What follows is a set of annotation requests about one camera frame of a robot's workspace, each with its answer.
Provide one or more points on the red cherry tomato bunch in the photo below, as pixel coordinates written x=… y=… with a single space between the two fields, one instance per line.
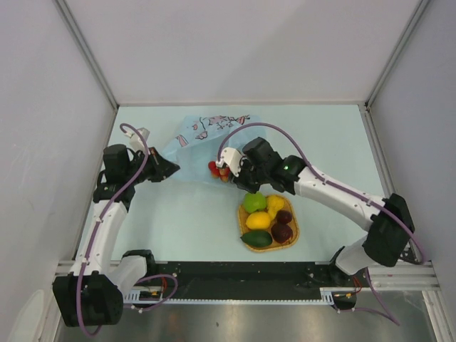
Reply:
x=222 y=173

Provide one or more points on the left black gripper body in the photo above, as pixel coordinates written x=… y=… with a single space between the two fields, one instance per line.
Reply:
x=142 y=175

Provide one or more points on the aluminium frame rail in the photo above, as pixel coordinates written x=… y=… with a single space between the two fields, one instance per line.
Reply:
x=405 y=276

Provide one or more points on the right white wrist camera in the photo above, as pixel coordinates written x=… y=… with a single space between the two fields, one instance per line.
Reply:
x=231 y=158

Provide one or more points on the green fake lime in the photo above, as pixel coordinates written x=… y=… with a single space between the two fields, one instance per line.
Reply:
x=254 y=202

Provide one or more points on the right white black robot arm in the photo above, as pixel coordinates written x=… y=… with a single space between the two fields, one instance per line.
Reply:
x=387 y=221

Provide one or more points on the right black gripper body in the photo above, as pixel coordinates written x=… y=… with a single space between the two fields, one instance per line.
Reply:
x=251 y=179

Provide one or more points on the yellow fake lemon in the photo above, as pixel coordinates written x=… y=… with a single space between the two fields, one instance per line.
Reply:
x=274 y=204
x=258 y=221

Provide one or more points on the woven bamboo tray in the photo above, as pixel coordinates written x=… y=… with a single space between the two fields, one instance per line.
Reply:
x=242 y=217

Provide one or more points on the dark green fake avocado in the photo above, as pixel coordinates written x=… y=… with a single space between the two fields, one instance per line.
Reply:
x=257 y=238

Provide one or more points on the light blue plastic bag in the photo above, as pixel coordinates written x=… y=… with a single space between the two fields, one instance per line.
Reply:
x=196 y=143

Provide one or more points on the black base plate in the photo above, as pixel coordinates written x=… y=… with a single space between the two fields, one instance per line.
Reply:
x=235 y=282

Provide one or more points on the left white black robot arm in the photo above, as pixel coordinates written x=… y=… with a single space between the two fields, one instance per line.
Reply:
x=92 y=294

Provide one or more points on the white slotted cable duct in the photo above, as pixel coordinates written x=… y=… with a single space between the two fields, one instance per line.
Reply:
x=143 y=296

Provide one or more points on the dark red fake plum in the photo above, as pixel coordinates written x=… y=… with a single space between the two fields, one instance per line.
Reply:
x=282 y=233
x=284 y=216

